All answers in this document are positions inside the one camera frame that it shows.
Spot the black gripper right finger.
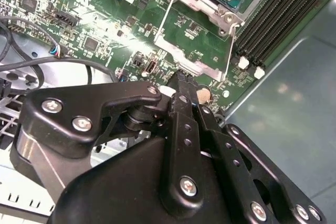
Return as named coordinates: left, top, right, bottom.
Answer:
left=183, top=76, right=327, bottom=224

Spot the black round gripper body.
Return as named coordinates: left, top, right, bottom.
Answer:
left=52, top=137, right=254, bottom=224

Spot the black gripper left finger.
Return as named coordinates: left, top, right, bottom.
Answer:
left=10, top=70, right=206, bottom=210

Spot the metal socket cover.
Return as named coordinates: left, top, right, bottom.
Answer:
left=153, top=0, right=241, bottom=82

